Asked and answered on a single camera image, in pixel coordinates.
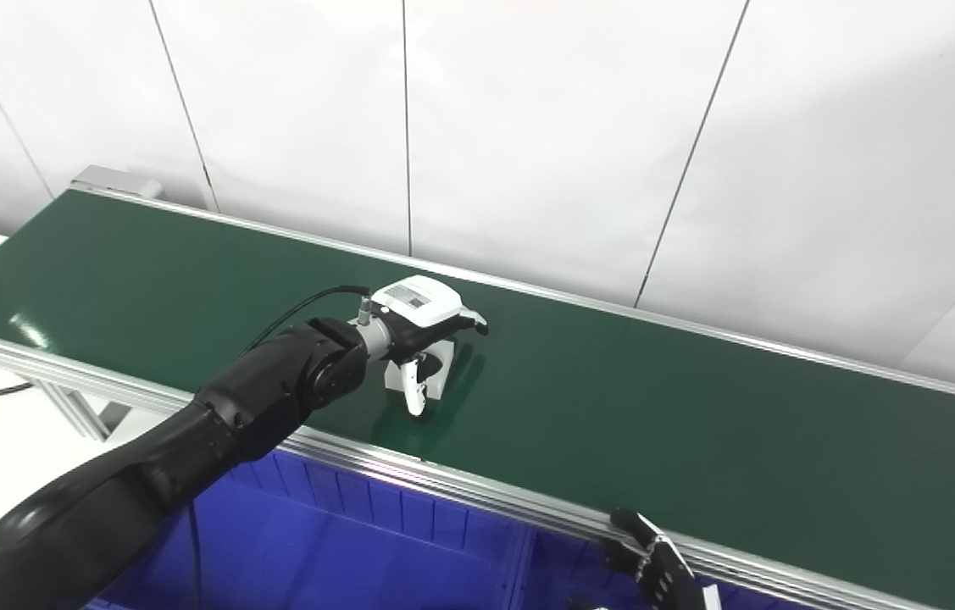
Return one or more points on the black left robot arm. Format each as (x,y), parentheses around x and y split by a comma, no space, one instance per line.
(189,449)

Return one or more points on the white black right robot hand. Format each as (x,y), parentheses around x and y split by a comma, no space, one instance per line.
(663,568)

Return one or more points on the aluminium conveyor support leg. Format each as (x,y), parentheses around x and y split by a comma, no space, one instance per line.
(74,411)

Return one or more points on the white square part round hole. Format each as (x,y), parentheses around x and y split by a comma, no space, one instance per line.
(440,378)

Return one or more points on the green conveyor belt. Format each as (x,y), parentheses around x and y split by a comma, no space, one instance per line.
(655,407)
(443,485)

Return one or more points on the grey conveyor end housing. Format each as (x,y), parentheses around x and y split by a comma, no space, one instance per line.
(117,180)

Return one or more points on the blue plastic bin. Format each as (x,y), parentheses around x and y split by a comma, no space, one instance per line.
(562,568)
(341,559)

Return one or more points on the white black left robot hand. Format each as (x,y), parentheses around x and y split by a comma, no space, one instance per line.
(418,296)

